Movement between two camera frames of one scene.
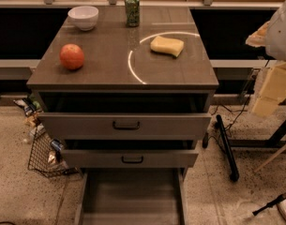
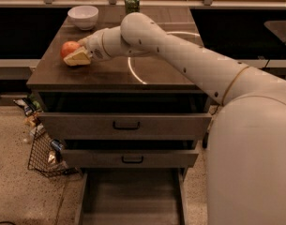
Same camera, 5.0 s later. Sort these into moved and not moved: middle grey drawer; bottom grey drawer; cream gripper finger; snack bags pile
Moved: cream gripper finger
Not moved: snack bags pile; bottom grey drawer; middle grey drawer
